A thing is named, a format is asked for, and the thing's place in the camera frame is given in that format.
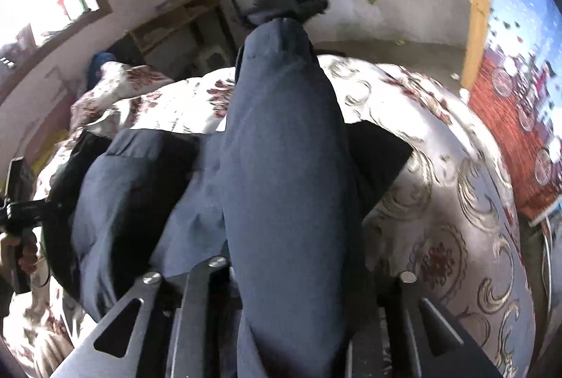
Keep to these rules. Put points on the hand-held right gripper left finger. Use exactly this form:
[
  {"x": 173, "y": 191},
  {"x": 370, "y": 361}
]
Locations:
[{"x": 206, "y": 286}]

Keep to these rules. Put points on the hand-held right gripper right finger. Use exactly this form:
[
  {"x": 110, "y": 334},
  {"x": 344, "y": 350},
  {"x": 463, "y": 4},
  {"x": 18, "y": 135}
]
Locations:
[{"x": 412, "y": 316}]

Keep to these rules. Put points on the dark blue padded jacket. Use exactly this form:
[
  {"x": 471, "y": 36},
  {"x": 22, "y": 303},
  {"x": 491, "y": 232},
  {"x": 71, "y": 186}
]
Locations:
[{"x": 281, "y": 141}]

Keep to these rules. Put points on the person's left hand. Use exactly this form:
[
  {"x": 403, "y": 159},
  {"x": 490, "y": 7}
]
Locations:
[{"x": 29, "y": 256}]

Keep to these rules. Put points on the floral bed blanket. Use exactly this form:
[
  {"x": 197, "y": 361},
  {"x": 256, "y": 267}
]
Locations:
[{"x": 439, "y": 207}]

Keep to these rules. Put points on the wooden desk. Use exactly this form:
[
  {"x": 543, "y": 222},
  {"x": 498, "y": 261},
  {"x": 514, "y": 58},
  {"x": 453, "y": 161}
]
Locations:
[{"x": 175, "y": 16}]

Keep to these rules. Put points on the yellow wooden board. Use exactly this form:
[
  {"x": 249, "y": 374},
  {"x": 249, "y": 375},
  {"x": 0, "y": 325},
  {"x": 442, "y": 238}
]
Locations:
[{"x": 477, "y": 31}]

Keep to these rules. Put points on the blue red printed wall cloth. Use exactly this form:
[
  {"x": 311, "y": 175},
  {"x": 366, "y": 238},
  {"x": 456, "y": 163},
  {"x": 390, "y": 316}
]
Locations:
[{"x": 518, "y": 75}]

